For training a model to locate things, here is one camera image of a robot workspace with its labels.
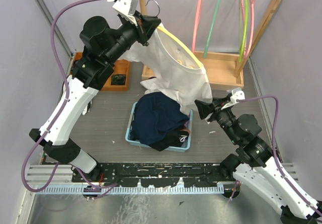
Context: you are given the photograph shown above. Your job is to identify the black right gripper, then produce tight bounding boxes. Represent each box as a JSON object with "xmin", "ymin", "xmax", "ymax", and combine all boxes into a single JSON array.
[{"xmin": 194, "ymin": 96, "xmax": 239, "ymax": 143}]

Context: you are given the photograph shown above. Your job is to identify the yellow hanger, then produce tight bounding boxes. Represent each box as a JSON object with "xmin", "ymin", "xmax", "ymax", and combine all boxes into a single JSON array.
[{"xmin": 145, "ymin": 0, "xmax": 205, "ymax": 70}]

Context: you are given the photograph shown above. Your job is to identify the black printed t shirt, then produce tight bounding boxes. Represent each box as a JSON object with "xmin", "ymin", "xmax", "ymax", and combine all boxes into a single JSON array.
[{"xmin": 149, "ymin": 128, "xmax": 190, "ymax": 152}]

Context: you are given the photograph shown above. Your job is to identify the white t shirt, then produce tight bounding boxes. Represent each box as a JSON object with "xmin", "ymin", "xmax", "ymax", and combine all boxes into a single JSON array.
[{"xmin": 120, "ymin": 35, "xmax": 213, "ymax": 114}]

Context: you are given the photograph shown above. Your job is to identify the navy blue t shirt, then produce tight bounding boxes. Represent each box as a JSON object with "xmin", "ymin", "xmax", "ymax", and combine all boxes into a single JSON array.
[{"xmin": 131, "ymin": 92, "xmax": 189, "ymax": 146}]

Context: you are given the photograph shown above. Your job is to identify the salmon pink hanger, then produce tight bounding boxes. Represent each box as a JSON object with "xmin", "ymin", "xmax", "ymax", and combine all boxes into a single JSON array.
[{"xmin": 192, "ymin": 0, "xmax": 203, "ymax": 53}]

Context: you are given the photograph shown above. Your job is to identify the mint green hanger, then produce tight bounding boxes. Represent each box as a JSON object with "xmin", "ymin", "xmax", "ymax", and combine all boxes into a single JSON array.
[{"xmin": 203, "ymin": 0, "xmax": 221, "ymax": 58}]

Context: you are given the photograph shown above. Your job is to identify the lime green hanger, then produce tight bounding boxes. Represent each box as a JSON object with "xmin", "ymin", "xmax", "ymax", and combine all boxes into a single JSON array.
[{"xmin": 238, "ymin": 0, "xmax": 250, "ymax": 62}]

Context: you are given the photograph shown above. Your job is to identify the pink plastic hanger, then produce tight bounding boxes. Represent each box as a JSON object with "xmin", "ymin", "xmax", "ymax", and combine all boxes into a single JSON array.
[{"xmin": 243, "ymin": 0, "xmax": 256, "ymax": 60}]

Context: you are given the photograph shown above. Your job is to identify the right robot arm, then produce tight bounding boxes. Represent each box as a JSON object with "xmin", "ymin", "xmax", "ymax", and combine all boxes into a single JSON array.
[{"xmin": 195, "ymin": 95, "xmax": 321, "ymax": 223}]

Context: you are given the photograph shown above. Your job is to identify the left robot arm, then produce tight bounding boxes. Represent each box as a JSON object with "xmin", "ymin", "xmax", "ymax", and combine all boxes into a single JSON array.
[{"xmin": 29, "ymin": 12, "xmax": 161, "ymax": 182}]

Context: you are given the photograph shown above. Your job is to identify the light blue plastic basket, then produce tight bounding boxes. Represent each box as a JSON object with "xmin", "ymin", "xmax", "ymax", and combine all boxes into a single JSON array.
[{"xmin": 125, "ymin": 102, "xmax": 193, "ymax": 153}]

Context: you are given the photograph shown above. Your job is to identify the dark rolled item in tray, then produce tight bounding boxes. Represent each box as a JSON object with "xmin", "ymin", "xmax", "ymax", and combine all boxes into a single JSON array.
[{"xmin": 111, "ymin": 74, "xmax": 126, "ymax": 86}]

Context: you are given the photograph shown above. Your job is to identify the black white striped cloth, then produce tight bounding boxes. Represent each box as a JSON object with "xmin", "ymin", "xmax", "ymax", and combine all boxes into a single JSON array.
[{"xmin": 82, "ymin": 100, "xmax": 92, "ymax": 115}]

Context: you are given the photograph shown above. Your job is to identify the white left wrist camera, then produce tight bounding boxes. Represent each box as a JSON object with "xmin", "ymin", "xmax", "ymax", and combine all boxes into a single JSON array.
[{"xmin": 106, "ymin": 0, "xmax": 138, "ymax": 26}]

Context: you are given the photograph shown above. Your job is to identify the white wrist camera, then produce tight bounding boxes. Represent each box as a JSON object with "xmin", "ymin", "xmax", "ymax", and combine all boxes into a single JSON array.
[
  {"xmin": 106, "ymin": 0, "xmax": 138, "ymax": 26},
  {"xmin": 221, "ymin": 88, "xmax": 245, "ymax": 110}
]

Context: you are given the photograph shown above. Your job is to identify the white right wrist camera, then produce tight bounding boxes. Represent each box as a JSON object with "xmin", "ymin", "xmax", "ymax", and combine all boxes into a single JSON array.
[{"xmin": 221, "ymin": 88, "xmax": 245, "ymax": 110}]

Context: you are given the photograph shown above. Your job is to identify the wooden clothes rack frame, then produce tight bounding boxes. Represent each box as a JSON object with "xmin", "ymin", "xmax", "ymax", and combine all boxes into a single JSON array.
[{"xmin": 140, "ymin": 0, "xmax": 282, "ymax": 90}]

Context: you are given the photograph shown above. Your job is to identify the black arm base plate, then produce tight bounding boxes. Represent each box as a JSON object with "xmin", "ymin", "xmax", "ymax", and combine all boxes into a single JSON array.
[{"xmin": 71, "ymin": 162, "xmax": 235, "ymax": 188}]

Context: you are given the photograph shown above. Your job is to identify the white slotted cable duct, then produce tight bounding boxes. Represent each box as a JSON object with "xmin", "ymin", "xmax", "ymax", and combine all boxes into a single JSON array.
[{"xmin": 39, "ymin": 182, "xmax": 224, "ymax": 195}]

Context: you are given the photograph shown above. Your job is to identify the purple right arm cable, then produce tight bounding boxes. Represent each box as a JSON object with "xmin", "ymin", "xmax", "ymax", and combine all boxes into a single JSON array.
[{"xmin": 226, "ymin": 95, "xmax": 322, "ymax": 209}]

